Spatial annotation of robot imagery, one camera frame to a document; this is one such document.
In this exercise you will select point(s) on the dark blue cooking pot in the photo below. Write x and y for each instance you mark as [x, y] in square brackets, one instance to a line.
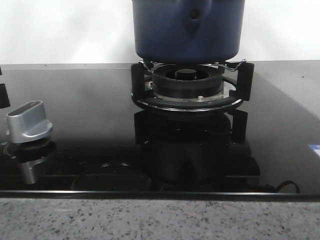
[187, 31]

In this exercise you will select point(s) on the black left burner support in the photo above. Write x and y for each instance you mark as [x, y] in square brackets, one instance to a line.
[4, 99]

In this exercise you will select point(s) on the silver stove control knob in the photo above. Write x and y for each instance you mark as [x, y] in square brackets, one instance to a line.
[28, 123]

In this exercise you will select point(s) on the black burner pan support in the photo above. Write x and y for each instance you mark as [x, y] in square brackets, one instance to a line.
[191, 88]

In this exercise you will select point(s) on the black glass gas stove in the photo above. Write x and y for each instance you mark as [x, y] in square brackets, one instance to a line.
[103, 145]

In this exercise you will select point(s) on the blue white QR sticker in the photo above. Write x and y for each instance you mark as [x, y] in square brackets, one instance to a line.
[315, 148]

